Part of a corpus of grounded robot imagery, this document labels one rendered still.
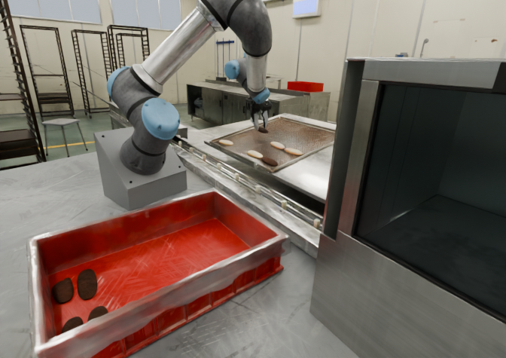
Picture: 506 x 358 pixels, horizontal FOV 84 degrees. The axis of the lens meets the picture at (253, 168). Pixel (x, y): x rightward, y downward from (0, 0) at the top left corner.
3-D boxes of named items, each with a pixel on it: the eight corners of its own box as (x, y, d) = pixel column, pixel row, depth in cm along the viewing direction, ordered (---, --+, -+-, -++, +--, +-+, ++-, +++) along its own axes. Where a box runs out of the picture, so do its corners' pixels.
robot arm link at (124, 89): (120, 122, 84) (256, -14, 75) (93, 86, 86) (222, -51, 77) (144, 128, 96) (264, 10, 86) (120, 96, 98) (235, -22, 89)
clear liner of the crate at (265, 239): (33, 273, 64) (22, 237, 60) (217, 212, 92) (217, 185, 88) (43, 411, 39) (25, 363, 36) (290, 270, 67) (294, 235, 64)
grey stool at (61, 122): (88, 150, 409) (82, 119, 393) (68, 157, 376) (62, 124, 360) (66, 148, 415) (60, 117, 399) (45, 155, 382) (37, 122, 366)
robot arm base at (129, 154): (128, 178, 91) (136, 160, 84) (113, 142, 95) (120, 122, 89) (170, 171, 101) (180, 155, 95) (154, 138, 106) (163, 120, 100)
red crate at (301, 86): (286, 89, 478) (287, 81, 473) (300, 88, 500) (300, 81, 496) (309, 92, 443) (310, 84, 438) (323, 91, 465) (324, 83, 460)
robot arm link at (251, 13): (287, 14, 75) (274, 95, 123) (261, -13, 76) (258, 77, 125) (253, 39, 74) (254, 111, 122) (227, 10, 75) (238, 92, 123)
